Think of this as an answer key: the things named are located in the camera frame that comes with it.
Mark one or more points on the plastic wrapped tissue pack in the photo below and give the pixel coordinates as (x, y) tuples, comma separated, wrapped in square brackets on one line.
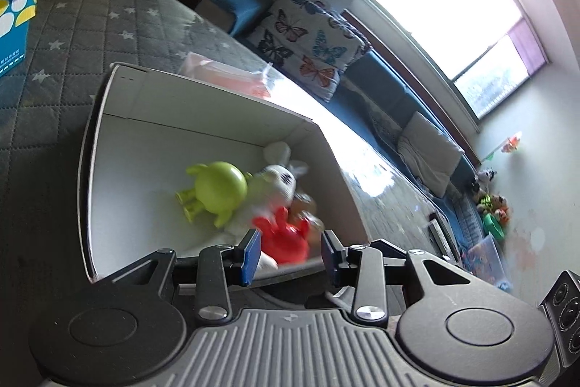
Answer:
[(226, 74)]

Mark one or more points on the purple curtain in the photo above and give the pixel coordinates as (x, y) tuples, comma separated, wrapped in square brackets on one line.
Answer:
[(528, 44)]

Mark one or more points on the black and white plush toy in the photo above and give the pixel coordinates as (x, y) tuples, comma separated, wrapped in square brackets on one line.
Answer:
[(485, 178)]

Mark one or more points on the butterfly print pillow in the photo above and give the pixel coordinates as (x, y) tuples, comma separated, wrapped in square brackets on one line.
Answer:
[(326, 13), (299, 56)]

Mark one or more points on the grey cardboard box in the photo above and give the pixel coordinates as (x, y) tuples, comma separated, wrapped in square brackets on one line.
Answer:
[(145, 169)]

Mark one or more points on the colourful pinwheel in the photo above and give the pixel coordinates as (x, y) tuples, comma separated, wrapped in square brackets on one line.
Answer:
[(510, 143)]

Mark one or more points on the blue dotted tissue box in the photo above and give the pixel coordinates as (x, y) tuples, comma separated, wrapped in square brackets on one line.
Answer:
[(13, 38)]

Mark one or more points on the green round toy figure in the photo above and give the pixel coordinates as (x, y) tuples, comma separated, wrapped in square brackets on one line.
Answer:
[(220, 187)]

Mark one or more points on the white cushion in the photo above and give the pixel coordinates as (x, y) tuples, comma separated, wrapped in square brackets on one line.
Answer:
[(430, 151)]

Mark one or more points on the green orange plush toy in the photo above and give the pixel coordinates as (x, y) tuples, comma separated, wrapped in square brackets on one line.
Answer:
[(494, 205)]

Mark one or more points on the green plastic bowl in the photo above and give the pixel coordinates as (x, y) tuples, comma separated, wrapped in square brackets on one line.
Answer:
[(495, 226)]

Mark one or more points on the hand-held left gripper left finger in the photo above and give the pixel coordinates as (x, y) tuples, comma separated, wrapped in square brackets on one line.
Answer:
[(250, 253)]

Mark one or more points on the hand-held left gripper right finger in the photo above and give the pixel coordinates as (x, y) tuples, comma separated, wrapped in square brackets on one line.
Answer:
[(329, 253)]

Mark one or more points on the black remote control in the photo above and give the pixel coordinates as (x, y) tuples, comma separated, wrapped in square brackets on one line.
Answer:
[(442, 218)]

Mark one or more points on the white rabbit plush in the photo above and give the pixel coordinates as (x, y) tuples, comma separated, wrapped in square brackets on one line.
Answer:
[(278, 180)]

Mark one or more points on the clear plastic storage box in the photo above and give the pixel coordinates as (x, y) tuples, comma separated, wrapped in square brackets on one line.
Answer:
[(487, 260)]

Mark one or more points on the glass-covered quilted desktop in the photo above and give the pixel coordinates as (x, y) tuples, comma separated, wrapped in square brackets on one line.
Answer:
[(54, 119)]

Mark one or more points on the blue sofa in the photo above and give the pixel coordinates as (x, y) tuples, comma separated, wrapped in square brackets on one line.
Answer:
[(389, 97)]

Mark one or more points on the red round toy figure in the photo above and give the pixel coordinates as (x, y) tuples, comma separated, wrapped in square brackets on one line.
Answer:
[(285, 239)]

